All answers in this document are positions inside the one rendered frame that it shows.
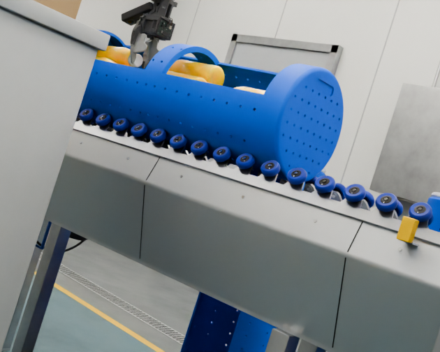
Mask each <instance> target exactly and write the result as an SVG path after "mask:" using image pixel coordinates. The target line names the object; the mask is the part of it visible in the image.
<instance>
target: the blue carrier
mask: <svg viewBox="0 0 440 352"><path fill-rule="evenodd" d="M188 53H191V54H193V55H194V56H195V57H196V58H195V57H188V56H184V55H186V54H188ZM179 59H183V60H188V61H195V62H200V63H204V64H211V65H215V66H220V67H221V68H222V69H223V71H224V77H225V78H224V83H223V86H221V85H215V84H211V83H208V82H201V81H198V80H192V79H188V78H182V77H178V76H174V75H168V74H166V73H167V72H168V70H169V69H170V67H171V66H172V65H173V64H174V63H175V62H176V61H177V60H179ZM235 87H251V88H254V89H262V90H265V93H264V94H258V93H254V92H250V91H245V90H241V89H235ZM87 108H91V109H92V110H93V111H94V113H95V115H94V117H93V118H94V120H93V123H96V118H97V117H98V116H99V115H101V114H103V113H108V114H109V115H110V116H111V118H112V119H111V122H110V126H109V127H110V128H112V129H113V126H112V125H113V123H114V122H115V121H116V120H117V119H120V118H126V119H127V120H128V121H129V126H128V128H127V129H128V131H127V133H130V134H131V128H132V127H133V126H134V125H136V124H139V123H143V124H145V125H146V126H147V132H146V136H145V138H146V139H150V137H149V136H150V133H151V132H152V131H154V130H156V129H164V130H165V131H166V133H167V137H166V139H165V142H164V144H166V145H170V139H171V138H172V137H173V136H175V135H178V134H182V135H185V136H186V139H187V143H186V145H185V149H184V150H186V151H189V152H191V146H192V144H193V143H194V142H196V141H199V140H204V141H206V142H207V143H208V146H209V148H208V150H207V151H206V152H207V154H206V156H207V157H210V158H213V152H214V150H215V149H217V148H219V147H228V148H229V149H230V151H231V156H230V158H229V162H228V163H230V164H233V165H237V164H236V159H237V157H238V156H240V155H241V154H246V153H250V154H252V155H253V156H254V158H255V164H254V165H253V168H252V170H254V171H256V172H259V173H261V166H262V165H263V164H264V163H265V162H266V161H270V160H274V161H277V162H278V163H279V165H280V171H279V173H278V176H277V178H279V179H284V180H286V181H288V180H287V174H288V172H289V171H290V170H292V169H294V168H303V169H305V171H306V172H307V179H306V180H305V182H307V181H309V180H311V179H312V178H314V177H315V176H317V175H318V174H319V173H320V172H321V171H322V169H324V167H325V166H326V165H327V163H328V161H329V160H330V158H331V156H332V154H333V152H334V150H335V148H336V146H337V143H338V140H339V136H340V133H341V129H342V122H343V115H344V103H343V97H342V91H341V88H340V86H339V83H338V81H337V79H336V77H335V76H334V75H333V74H332V73H331V72H330V71H329V70H327V69H325V68H322V67H318V66H310V65H306V64H292V65H290V66H287V67H286V68H284V69H283V70H282V71H280V72H279V73H275V72H271V71H264V70H260V69H255V68H249V67H244V66H237V65H233V64H226V63H221V62H219V60H218V59H217V58H216V56H215V55H214V54H213V53H212V52H210V51H209V50H207V49H205V48H203V47H198V46H194V45H186V44H181V43H178V44H172V45H169V46H167V47H165V48H163V49H162V50H160V51H159V52H158V53H157V54H155V56H154V57H153V58H152V59H151V60H150V61H149V63H148V65H147V66H146V67H145V68H142V65H141V66H139V67H132V66H125V65H121V64H116V63H112V62H108V61H102V60H98V59H95V61H94V65H93V68H92V70H91V74H90V76H89V80H88V83H87V87H86V89H85V93H84V96H83V98H82V102H81V105H80V109H79V111H78V115H77V118H79V114H80V113H81V112H82V111H83V110H85V109H87ZM150 140H151V139H150Z"/></svg>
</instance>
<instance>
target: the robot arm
mask: <svg viewBox="0 0 440 352"><path fill-rule="evenodd" d="M151 1H153V2H154V3H151V2H147V3H145V4H143V5H141V6H138V7H137V8H134V9H132V10H129V11H127V12H125V13H122V21H123V22H125V23H127V24H129V25H130V26H132V25H134V24H135V26H134V28H133V31H132V34H131V49H130V51H131V63H132V64H133V63H134V61H135V59H136V54H137V53H139V52H144V53H143V58H142V60H143V61H142V68H145V67H146V66H147V65H148V63H149V61H150V60H151V59H152V58H153V57H154V56H155V54H157V53H158V52H159V50H158V49H157V45H158V42H159V40H161V41H170V39H171V37H172V34H173V31H174V28H175V24H174V23H173V19H172V18H171V19H172V20H170V14H171V12H172V9H173V7H177V4H178V3H177V2H174V1H175V0H151ZM146 35H147V38H149V40H148V41H146V42H145V39H146Z"/></svg>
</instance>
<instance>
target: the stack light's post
mask: <svg viewBox="0 0 440 352"><path fill-rule="evenodd" d="M41 251H42V249H39V248H38V247H35V249H34V252H33V255H32V257H31V262H30V264H29V268H28V270H27V274H26V277H25V280H24V283H23V286H22V290H21V292H20V296H19V299H18V301H17V305H16V308H15V312H14V314H13V318H12V321H11V323H10V327H9V330H8V334H7V336H6V340H5V342H4V345H3V349H2V351H10V347H11V344H12V342H13V338H14V336H15V332H16V329H17V325H18V323H19V320H20V317H21V314H22V310H23V307H24V304H25V301H26V298H27V294H28V292H29V288H30V285H31V282H32V279H33V276H34V272H35V270H36V266H37V264H38V259H39V257H40V254H41Z"/></svg>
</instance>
